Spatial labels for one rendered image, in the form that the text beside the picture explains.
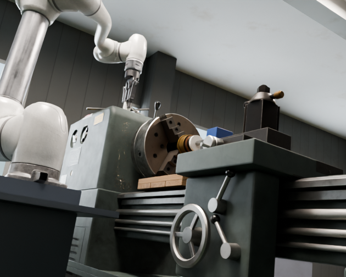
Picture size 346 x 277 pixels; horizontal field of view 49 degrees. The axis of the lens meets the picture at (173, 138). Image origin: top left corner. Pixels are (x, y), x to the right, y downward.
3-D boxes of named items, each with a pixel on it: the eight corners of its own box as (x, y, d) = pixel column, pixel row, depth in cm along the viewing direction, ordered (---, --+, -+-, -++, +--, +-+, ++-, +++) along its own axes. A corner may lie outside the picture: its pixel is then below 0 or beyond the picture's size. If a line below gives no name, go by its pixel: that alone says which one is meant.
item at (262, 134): (217, 153, 119) (218, 138, 121) (240, 160, 125) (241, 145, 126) (266, 144, 103) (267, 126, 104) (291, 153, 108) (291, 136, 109)
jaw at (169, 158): (172, 158, 168) (160, 180, 162) (164, 151, 166) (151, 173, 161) (187, 155, 159) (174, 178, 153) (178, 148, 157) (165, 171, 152)
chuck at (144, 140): (124, 170, 160) (145, 105, 171) (182, 195, 175) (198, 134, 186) (134, 169, 153) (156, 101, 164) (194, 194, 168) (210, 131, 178)
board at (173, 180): (137, 189, 147) (138, 178, 148) (208, 204, 166) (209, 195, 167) (181, 184, 123) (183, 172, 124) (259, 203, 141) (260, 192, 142)
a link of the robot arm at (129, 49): (147, 66, 202) (125, 67, 206) (151, 40, 206) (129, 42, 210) (139, 56, 192) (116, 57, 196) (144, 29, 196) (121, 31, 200)
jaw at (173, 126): (165, 145, 167) (154, 120, 166) (173, 140, 169) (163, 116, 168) (179, 141, 157) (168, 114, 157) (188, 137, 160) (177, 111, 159)
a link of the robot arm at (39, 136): (40, 164, 113) (56, 95, 119) (-8, 160, 119) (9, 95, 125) (70, 175, 128) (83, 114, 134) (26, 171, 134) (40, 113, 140)
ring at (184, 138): (174, 133, 160) (187, 129, 153) (192, 139, 165) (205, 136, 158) (172, 155, 158) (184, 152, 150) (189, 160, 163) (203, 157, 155)
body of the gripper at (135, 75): (122, 72, 198) (120, 88, 196) (130, 67, 191) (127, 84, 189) (135, 77, 202) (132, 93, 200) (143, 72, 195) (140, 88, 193)
